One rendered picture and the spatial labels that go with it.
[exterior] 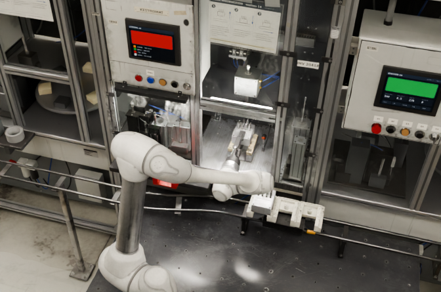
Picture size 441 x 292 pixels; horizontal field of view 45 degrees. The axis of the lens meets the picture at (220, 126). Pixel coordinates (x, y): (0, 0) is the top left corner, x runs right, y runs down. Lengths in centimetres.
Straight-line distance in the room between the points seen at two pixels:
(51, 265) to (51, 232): 27
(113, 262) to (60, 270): 125
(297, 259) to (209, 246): 44
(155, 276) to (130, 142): 60
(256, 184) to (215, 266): 50
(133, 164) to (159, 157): 14
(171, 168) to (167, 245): 84
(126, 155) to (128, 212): 28
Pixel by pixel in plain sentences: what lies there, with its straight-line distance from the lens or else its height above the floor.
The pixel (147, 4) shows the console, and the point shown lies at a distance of 232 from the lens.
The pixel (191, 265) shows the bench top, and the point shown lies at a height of 68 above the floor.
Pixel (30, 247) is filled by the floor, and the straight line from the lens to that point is 377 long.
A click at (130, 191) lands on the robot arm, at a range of 216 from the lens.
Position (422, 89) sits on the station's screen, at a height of 163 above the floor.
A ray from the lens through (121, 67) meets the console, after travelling 255.
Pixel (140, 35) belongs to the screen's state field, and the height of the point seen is 167.
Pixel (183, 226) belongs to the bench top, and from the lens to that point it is 281.
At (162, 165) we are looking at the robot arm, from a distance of 195.
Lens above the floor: 285
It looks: 40 degrees down
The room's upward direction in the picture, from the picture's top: 1 degrees clockwise
